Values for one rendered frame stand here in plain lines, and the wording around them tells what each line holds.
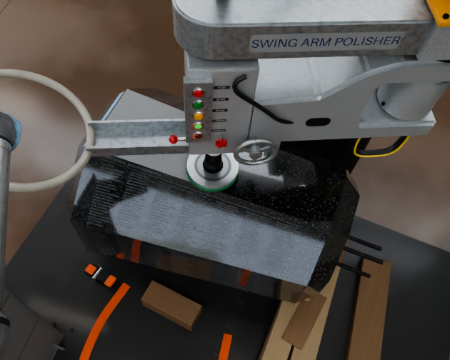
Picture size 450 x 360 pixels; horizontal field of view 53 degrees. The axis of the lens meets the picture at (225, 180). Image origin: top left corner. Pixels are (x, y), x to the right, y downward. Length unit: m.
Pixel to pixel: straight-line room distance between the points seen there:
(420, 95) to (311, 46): 0.47
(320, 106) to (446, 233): 1.82
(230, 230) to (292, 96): 0.70
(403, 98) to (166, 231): 1.07
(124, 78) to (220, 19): 2.30
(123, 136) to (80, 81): 1.79
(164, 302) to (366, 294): 1.10
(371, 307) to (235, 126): 1.52
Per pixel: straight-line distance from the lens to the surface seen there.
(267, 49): 1.22
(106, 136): 1.71
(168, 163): 1.92
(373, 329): 2.63
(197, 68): 1.25
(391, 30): 1.28
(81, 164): 1.61
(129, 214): 2.00
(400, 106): 1.62
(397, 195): 3.10
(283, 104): 1.41
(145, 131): 1.70
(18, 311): 2.02
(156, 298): 2.45
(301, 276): 1.92
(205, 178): 1.81
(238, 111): 1.39
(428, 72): 1.48
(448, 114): 3.67
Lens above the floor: 2.49
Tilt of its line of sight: 60 degrees down
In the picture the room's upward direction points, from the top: 6 degrees clockwise
